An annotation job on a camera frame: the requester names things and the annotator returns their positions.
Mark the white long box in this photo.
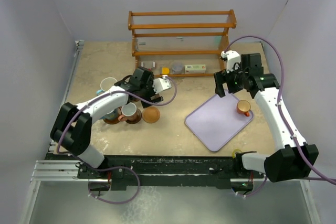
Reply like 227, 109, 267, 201
184, 64, 206, 74

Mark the large blue mug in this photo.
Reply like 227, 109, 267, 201
96, 77, 117, 96
101, 108, 119, 121

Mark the yellow tape roll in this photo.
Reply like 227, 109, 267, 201
232, 149, 242, 158

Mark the large blue mug front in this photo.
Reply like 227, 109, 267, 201
101, 108, 119, 121

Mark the brown ringed coaster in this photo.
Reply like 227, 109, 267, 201
103, 115, 120, 125

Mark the orange wood coaster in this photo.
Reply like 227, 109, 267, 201
142, 106, 160, 123

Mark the small orange-handled mug front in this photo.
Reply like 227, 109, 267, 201
118, 103, 137, 122

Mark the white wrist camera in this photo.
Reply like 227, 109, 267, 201
220, 50, 241, 73
152, 75, 172, 94

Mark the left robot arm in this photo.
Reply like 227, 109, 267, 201
50, 67, 163, 178

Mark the yellow small container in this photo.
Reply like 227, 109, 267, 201
161, 67, 170, 75

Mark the orange brown mug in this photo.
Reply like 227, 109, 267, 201
236, 100, 251, 117

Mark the dark walnut coaster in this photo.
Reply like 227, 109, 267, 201
126, 109, 142, 124

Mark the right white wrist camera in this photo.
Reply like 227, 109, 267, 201
220, 50, 241, 73

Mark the red white small box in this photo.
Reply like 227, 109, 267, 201
141, 61, 156, 70

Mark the aluminium frame rail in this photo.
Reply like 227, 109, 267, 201
19, 40, 85, 224

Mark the lavender plastic tray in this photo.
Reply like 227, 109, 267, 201
185, 94, 254, 152

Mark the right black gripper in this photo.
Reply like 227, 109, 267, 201
215, 62, 248, 97

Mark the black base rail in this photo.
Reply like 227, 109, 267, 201
44, 152, 266, 190

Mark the wooden three-tier shelf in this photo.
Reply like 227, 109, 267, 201
128, 9, 237, 77

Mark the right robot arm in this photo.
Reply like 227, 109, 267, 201
214, 50, 319, 182

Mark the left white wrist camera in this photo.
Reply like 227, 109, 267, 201
152, 75, 172, 94

